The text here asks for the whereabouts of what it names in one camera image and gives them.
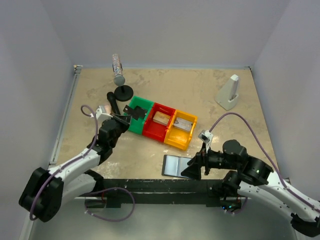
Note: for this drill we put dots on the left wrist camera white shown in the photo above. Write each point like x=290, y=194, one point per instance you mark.
x=101, y=114

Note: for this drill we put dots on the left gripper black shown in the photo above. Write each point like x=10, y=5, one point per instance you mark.
x=125, y=119

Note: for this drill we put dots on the silver cards in yellow bin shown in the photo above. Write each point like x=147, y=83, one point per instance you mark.
x=183, y=124

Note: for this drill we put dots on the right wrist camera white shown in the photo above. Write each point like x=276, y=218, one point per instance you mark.
x=206, y=137

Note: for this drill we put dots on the black VIP card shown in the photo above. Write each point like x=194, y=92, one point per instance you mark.
x=136, y=113

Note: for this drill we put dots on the pink cylinder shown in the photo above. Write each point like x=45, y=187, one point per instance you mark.
x=108, y=109

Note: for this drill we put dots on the yellow plastic bin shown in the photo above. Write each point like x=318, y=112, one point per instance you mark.
x=177, y=137

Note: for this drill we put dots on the black bin handle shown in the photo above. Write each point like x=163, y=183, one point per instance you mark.
x=113, y=102

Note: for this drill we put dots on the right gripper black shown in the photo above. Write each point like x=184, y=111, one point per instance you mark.
x=205, y=161

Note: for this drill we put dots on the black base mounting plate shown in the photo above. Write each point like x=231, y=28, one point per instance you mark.
x=207, y=192

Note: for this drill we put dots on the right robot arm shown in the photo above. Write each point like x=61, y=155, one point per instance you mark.
x=253, y=178

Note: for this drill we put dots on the white wedge stand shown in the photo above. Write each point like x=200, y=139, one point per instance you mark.
x=228, y=96

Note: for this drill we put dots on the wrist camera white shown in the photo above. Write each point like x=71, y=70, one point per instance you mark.
x=101, y=114
x=206, y=137

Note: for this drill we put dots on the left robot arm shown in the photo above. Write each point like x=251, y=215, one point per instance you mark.
x=48, y=189

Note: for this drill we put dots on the black leather card holder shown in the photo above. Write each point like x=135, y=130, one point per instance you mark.
x=174, y=165

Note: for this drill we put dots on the green plastic bin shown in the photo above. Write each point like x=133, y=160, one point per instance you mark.
x=137, y=125

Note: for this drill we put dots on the gold cards in red bin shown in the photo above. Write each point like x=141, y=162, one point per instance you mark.
x=161, y=118

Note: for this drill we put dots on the red plastic bin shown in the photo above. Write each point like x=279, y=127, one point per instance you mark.
x=154, y=130

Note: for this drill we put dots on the glitter tube on black stand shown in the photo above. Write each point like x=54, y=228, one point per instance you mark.
x=122, y=92

